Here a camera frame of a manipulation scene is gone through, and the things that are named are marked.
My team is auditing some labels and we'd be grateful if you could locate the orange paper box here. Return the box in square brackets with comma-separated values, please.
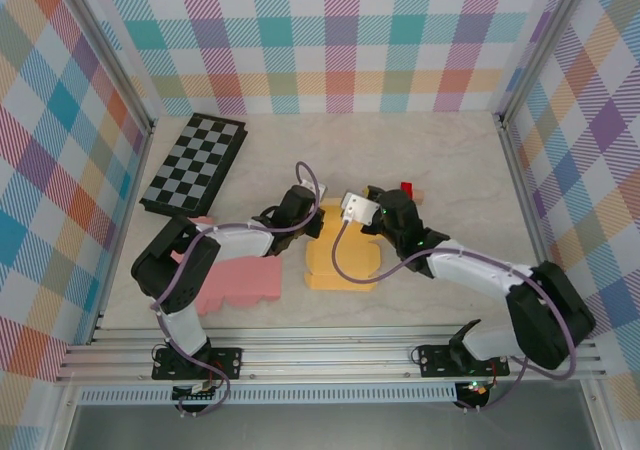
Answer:
[304, 197, 384, 294]

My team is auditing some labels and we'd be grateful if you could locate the pink paper box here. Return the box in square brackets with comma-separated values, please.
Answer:
[169, 214, 284, 316]

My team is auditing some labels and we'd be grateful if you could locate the black grey chessboard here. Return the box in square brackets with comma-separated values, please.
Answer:
[138, 113, 250, 220]

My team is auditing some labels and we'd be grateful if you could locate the grey metal panel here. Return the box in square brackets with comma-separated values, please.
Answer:
[64, 403, 601, 450]

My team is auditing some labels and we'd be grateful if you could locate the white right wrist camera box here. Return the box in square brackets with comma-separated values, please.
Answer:
[341, 193, 381, 226]

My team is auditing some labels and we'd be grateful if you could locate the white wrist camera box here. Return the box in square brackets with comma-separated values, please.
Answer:
[298, 182, 330, 202]
[341, 193, 381, 226]

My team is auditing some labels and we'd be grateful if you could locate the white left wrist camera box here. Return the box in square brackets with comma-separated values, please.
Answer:
[298, 182, 330, 202]

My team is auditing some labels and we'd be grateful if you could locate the aluminium mounting rail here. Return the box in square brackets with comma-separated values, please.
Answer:
[54, 323, 609, 386]

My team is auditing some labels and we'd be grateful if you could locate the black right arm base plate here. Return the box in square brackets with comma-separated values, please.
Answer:
[417, 344, 511, 379]

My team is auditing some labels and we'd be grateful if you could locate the aluminium side rail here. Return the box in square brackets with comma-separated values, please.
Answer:
[494, 112, 576, 341]
[88, 119, 157, 346]

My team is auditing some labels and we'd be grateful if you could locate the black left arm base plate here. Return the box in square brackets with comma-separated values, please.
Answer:
[151, 347, 245, 382]

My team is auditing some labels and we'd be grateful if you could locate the slotted white cable duct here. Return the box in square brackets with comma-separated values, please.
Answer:
[78, 387, 460, 406]

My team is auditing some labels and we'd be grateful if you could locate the aluminium frame post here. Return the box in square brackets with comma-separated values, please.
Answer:
[492, 0, 601, 127]
[52, 0, 157, 134]

